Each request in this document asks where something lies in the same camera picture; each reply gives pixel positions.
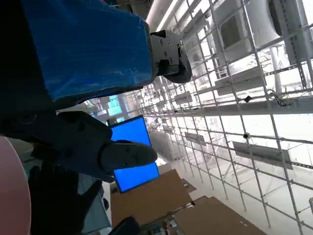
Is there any pink bowl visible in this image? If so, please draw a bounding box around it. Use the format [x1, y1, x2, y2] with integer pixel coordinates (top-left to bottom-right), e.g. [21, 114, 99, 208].
[0, 136, 32, 235]

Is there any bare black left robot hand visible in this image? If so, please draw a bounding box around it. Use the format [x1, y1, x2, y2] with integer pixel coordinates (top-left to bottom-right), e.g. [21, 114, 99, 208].
[0, 0, 193, 184]

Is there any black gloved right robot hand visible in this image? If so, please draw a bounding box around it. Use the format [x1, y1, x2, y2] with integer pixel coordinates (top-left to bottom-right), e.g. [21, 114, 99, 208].
[28, 167, 103, 235]

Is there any blue computer monitor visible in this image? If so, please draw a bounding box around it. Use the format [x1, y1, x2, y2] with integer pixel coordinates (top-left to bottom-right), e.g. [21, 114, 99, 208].
[109, 115, 161, 194]

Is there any brown cardboard box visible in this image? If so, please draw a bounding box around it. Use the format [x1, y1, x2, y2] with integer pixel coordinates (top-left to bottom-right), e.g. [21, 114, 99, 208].
[110, 168, 197, 229]
[171, 195, 267, 235]

